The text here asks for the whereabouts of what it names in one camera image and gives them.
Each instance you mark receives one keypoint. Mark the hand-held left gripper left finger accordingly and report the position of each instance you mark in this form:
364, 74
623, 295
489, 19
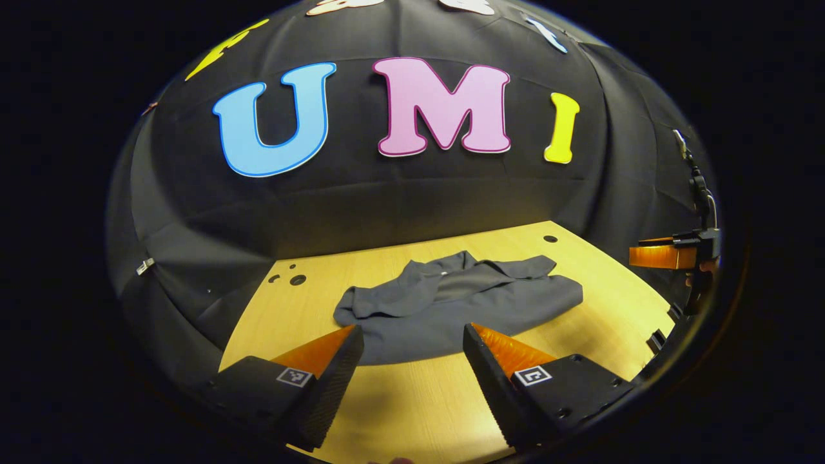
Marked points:
332, 386

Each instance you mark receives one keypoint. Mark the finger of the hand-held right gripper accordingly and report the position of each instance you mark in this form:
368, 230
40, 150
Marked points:
660, 258
657, 242

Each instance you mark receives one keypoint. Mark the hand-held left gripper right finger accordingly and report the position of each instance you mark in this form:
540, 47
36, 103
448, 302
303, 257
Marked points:
493, 386

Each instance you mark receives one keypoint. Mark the grey polo shirt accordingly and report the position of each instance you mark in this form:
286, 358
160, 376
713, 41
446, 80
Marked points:
451, 309

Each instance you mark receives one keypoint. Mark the black backdrop cloth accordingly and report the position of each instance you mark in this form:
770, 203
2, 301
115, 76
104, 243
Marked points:
387, 193

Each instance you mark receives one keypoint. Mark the silver cloth clip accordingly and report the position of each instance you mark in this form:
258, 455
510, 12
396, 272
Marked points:
145, 265

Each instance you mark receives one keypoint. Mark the copper cloth clip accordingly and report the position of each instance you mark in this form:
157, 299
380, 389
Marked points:
149, 108

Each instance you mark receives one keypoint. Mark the dark table edge bracket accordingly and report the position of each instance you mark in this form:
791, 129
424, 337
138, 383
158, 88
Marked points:
675, 312
657, 339

